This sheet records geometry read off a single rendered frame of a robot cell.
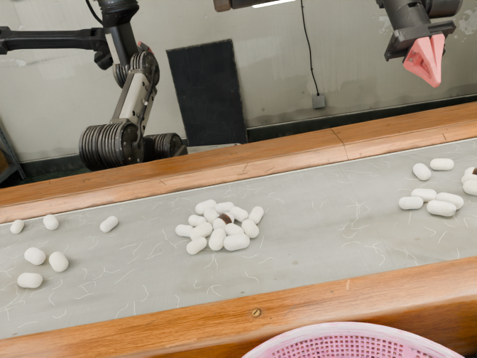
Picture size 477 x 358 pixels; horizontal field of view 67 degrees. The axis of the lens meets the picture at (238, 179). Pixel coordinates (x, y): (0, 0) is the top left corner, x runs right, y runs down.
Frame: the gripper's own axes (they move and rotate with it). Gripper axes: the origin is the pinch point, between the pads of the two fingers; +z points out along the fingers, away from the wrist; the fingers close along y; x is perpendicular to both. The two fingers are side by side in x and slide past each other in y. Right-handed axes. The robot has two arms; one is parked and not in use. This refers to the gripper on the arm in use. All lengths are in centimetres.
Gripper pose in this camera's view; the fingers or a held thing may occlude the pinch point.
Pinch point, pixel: (435, 80)
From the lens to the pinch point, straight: 70.0
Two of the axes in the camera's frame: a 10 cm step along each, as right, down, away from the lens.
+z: 1.4, 9.1, -3.8
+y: 9.9, -1.7, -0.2
